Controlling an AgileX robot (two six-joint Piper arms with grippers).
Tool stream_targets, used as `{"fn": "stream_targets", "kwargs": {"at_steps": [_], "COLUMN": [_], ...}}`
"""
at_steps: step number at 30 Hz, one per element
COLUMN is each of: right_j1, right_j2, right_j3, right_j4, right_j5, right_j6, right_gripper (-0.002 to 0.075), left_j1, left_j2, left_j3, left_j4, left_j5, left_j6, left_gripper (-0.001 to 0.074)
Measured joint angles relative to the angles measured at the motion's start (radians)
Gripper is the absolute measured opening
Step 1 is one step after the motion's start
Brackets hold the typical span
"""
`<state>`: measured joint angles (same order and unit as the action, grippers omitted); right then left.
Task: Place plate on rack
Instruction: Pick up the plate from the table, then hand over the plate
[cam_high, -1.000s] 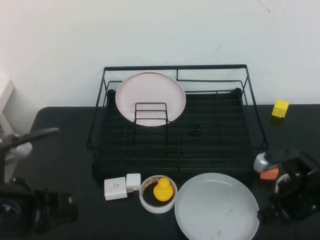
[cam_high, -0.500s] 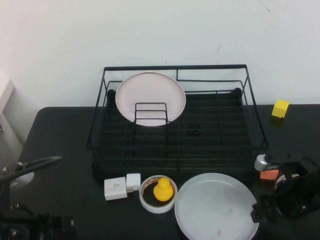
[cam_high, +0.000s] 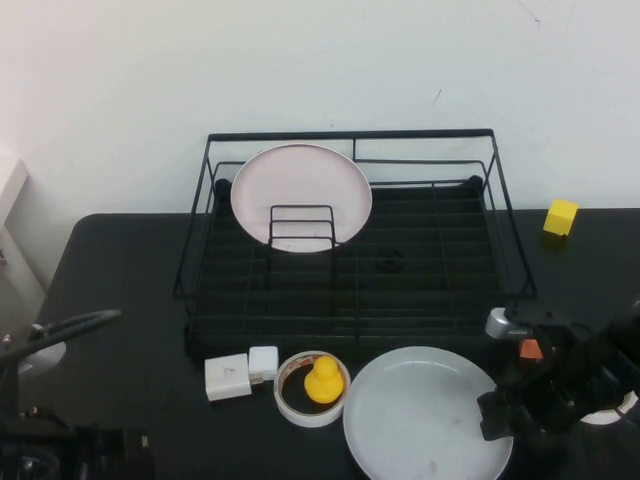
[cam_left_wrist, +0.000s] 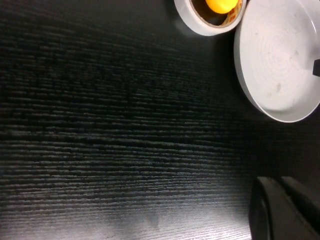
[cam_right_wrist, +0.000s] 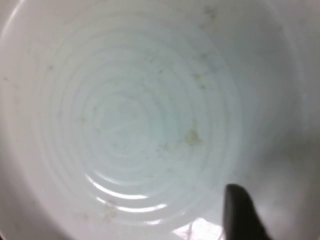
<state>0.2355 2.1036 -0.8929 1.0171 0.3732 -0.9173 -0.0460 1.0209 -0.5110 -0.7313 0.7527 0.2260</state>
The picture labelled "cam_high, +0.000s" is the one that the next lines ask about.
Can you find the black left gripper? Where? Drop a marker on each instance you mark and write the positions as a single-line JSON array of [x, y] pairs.
[[120, 455]]

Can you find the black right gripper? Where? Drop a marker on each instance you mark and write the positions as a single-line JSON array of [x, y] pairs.
[[545, 400]]

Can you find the grey plate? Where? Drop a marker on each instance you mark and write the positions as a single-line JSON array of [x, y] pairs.
[[415, 410]]

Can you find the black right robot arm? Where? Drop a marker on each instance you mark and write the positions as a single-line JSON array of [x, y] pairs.
[[610, 350]]

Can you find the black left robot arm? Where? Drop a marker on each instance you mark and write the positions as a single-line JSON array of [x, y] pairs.
[[30, 440]]

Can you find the pink plate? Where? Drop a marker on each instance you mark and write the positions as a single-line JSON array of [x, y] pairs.
[[300, 180]]

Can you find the orange cube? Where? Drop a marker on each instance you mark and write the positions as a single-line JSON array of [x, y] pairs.
[[530, 350]]

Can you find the white tape roll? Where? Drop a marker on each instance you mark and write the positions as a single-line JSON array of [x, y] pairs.
[[600, 417], [310, 419]]

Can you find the large white charger adapter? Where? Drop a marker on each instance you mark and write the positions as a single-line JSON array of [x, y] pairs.
[[227, 380]]

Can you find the small white charger cube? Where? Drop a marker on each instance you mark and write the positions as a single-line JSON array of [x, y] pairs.
[[262, 360]]

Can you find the yellow rubber duck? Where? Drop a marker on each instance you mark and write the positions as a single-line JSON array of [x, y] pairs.
[[322, 385]]

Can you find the black drip tray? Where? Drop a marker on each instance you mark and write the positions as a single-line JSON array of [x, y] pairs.
[[425, 240]]

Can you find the yellow cube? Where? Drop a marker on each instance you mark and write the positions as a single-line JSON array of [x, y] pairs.
[[560, 217]]

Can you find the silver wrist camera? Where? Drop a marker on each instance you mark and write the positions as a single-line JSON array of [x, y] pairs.
[[505, 327]]

